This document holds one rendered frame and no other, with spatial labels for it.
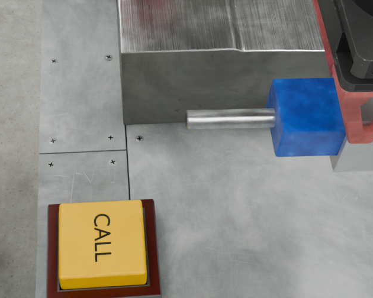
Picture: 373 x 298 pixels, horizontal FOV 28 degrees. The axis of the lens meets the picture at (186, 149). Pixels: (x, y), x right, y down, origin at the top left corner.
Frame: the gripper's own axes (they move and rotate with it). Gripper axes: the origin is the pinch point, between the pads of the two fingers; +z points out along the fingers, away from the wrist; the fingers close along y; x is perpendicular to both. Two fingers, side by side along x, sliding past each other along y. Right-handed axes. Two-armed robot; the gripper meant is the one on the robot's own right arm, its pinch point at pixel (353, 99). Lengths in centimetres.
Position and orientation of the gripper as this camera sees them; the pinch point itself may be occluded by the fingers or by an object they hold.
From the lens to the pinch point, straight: 47.0
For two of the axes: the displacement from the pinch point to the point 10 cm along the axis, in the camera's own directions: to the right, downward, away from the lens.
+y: -0.9, -8.1, 5.8
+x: -9.9, 0.3, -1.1
